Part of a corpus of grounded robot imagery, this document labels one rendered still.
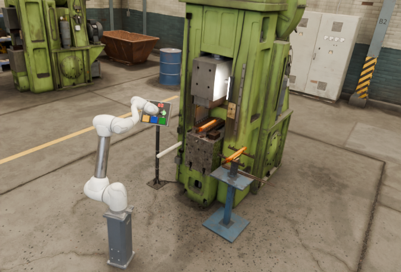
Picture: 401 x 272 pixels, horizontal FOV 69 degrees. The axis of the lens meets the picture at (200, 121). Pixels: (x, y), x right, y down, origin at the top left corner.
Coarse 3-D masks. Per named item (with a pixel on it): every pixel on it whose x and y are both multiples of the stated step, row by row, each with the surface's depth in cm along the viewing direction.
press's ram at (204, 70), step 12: (204, 60) 307; (216, 60) 311; (228, 60) 315; (192, 72) 317; (204, 72) 308; (216, 72) 300; (228, 72) 321; (192, 84) 322; (204, 84) 312; (216, 84) 307; (228, 84) 330; (204, 96) 317; (216, 96) 315
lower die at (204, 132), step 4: (204, 120) 359; (208, 120) 358; (220, 120) 360; (224, 120) 362; (200, 124) 347; (204, 124) 347; (212, 124) 349; (216, 124) 349; (192, 128) 341; (196, 128) 338; (204, 128) 335; (208, 128) 337; (200, 132) 336; (204, 132) 333; (204, 136) 335
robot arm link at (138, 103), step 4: (132, 100) 296; (136, 100) 293; (140, 100) 294; (144, 100) 298; (132, 104) 286; (136, 104) 288; (140, 104) 292; (144, 104) 295; (132, 108) 280; (136, 108) 282; (140, 108) 294; (132, 112) 274; (136, 112) 273; (132, 116) 264; (136, 116) 265; (132, 120) 254; (136, 120) 261
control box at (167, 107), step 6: (150, 102) 347; (156, 102) 347; (162, 102) 346; (162, 108) 345; (168, 108) 344; (144, 114) 347; (168, 114) 344; (150, 120) 345; (168, 120) 344; (168, 126) 348
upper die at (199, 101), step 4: (196, 96) 323; (224, 96) 342; (196, 100) 325; (200, 100) 322; (204, 100) 319; (208, 100) 316; (216, 100) 328; (220, 100) 337; (200, 104) 324; (204, 104) 321; (208, 104) 317; (212, 104) 324; (208, 108) 319
